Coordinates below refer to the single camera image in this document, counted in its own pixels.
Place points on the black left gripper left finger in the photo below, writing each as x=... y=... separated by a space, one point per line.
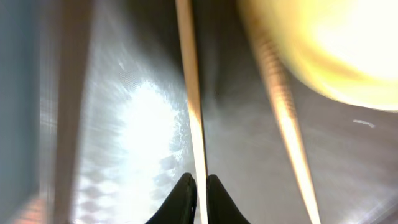
x=180 y=205

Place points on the yellow plate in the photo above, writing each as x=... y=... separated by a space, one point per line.
x=345 y=50

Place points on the wooden chopstick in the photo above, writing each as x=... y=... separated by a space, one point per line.
x=190 y=71
x=281 y=101

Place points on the brown serving tray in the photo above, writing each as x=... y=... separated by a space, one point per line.
x=135 y=140

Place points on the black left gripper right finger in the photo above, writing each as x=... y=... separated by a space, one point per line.
x=221 y=207

